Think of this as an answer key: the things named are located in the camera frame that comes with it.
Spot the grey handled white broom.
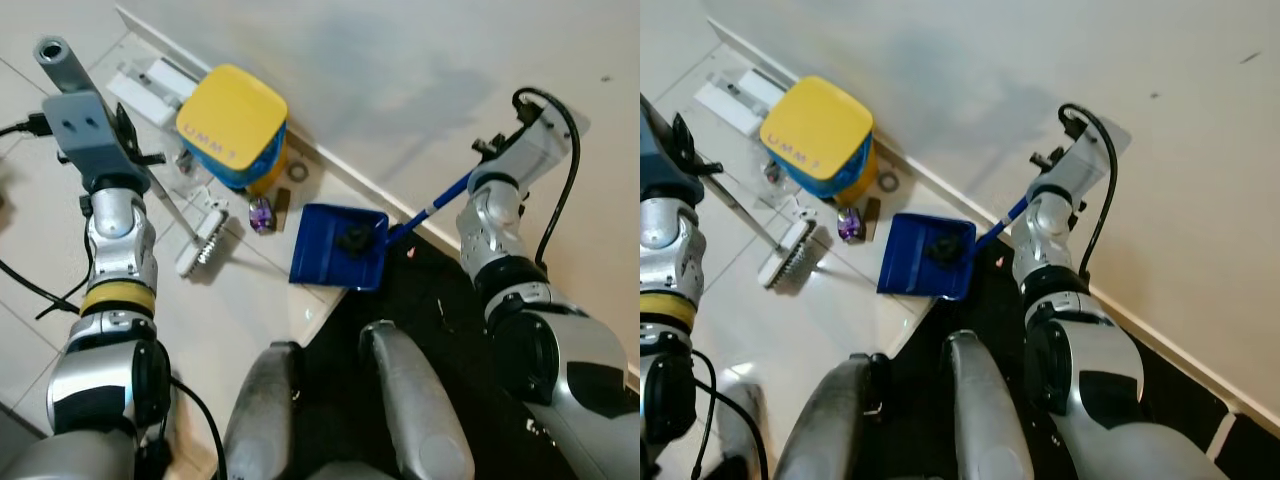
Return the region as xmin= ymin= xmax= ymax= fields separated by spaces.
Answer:
xmin=33 ymin=35 xmax=234 ymax=279
xmin=700 ymin=160 xmax=819 ymax=291

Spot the black rubbish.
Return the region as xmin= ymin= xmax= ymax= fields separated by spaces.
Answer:
xmin=925 ymin=233 xmax=963 ymax=266
xmin=335 ymin=225 xmax=376 ymax=256

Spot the blue long handled dustpan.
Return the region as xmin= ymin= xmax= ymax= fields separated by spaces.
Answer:
xmin=877 ymin=195 xmax=1031 ymax=301
xmin=288 ymin=170 xmax=474 ymax=293

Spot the black floor mat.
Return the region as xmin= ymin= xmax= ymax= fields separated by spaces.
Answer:
xmin=295 ymin=225 xmax=641 ymax=480
xmin=885 ymin=235 xmax=1280 ymax=480

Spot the yellow lidded blue box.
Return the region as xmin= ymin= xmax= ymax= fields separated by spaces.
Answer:
xmin=760 ymin=75 xmax=878 ymax=206
xmin=175 ymin=63 xmax=291 ymax=196

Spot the robot right grey leg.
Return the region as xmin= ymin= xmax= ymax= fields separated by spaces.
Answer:
xmin=945 ymin=330 xmax=1036 ymax=480
xmin=358 ymin=320 xmax=476 ymax=480

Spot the robot grey leg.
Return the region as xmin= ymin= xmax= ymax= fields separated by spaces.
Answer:
xmin=770 ymin=352 xmax=881 ymax=480
xmin=218 ymin=340 xmax=306 ymax=480
xmin=358 ymin=320 xmax=476 ymax=480
xmin=945 ymin=330 xmax=1036 ymax=480

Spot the robot left grey leg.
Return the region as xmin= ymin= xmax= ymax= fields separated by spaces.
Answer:
xmin=770 ymin=352 xmax=881 ymax=480
xmin=218 ymin=340 xmax=306 ymax=480

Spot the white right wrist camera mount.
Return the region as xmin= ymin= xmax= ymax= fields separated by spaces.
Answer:
xmin=490 ymin=100 xmax=576 ymax=186
xmin=1045 ymin=115 xmax=1131 ymax=196

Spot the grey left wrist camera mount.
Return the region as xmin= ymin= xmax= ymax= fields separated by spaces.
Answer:
xmin=640 ymin=95 xmax=691 ymax=206
xmin=40 ymin=90 xmax=126 ymax=191

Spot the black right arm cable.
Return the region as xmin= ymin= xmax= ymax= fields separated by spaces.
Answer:
xmin=512 ymin=87 xmax=583 ymax=271
xmin=1058 ymin=102 xmax=1119 ymax=281

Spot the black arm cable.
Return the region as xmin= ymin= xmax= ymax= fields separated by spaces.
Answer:
xmin=695 ymin=350 xmax=771 ymax=480
xmin=1058 ymin=102 xmax=1119 ymax=281
xmin=0 ymin=118 xmax=229 ymax=480
xmin=512 ymin=87 xmax=583 ymax=271

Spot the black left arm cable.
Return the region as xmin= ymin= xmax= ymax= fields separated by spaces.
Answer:
xmin=695 ymin=350 xmax=771 ymax=480
xmin=0 ymin=118 xmax=229 ymax=480

